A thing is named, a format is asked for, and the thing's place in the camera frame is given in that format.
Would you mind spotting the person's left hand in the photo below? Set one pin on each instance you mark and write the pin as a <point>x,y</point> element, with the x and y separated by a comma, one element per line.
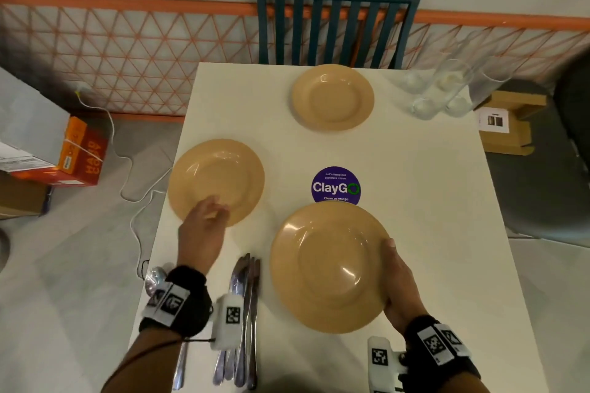
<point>199,240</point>

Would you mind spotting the person's right hand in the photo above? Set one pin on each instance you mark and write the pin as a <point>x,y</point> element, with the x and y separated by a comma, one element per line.
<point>405,296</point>

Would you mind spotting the person's left thumb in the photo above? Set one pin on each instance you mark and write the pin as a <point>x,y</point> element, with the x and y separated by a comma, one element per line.
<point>221,216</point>

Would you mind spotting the person's right thumb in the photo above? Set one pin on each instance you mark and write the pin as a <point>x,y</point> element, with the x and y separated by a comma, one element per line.
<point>390,250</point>

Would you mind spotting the tan plate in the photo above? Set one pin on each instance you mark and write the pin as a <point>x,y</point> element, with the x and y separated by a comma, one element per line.
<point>221,171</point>
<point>327,268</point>
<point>333,98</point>

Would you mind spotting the person's right forearm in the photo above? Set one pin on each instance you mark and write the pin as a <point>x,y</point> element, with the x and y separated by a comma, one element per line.
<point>477,383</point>

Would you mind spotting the person's left forearm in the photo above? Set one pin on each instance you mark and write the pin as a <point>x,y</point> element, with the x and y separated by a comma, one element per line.
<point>138,365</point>

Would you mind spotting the purple round sticker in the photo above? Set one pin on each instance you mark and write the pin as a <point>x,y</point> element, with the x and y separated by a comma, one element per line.
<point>335,185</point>

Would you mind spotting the black left wrist band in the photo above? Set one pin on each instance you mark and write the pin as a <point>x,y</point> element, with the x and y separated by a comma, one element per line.
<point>189,300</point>

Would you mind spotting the black wrist band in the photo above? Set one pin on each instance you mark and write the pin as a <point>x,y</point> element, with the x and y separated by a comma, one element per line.
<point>428,360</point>
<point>189,300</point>

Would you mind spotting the silver table knife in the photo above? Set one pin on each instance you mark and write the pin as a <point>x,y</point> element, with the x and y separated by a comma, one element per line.
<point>254,323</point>
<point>245,314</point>

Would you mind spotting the black right wrist band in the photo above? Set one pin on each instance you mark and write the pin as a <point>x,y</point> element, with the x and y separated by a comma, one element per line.
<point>428,360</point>

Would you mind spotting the clear drinking glass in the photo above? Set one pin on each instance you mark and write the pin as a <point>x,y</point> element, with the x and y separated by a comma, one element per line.
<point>426,106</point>
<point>454,77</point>
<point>474,93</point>
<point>415,80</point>

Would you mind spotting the orange paper box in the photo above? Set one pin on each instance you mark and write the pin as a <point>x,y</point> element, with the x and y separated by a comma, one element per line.
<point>83,153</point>

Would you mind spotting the brown cardboard box white label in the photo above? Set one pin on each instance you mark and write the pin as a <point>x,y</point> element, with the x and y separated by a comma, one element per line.
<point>511,130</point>

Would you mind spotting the orange lattice fence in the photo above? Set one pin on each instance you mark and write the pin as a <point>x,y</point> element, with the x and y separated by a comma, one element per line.
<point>138,52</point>

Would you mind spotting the plain brown cardboard box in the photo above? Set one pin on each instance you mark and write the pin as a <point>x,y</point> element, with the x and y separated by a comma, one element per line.
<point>20,197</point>

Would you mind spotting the grey white box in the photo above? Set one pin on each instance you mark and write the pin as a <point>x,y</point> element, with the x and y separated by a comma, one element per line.
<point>27,125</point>

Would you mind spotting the teal slatted chair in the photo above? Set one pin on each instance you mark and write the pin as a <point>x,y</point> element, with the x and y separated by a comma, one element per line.
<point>339,29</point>

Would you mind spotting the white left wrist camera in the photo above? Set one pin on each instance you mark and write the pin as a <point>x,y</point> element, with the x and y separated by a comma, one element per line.
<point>228,319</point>

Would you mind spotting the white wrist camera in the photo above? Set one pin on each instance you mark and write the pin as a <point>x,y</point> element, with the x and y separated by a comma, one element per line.
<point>228,319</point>
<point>382,365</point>

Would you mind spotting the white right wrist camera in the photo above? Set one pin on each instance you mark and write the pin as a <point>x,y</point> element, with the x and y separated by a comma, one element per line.
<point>382,365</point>

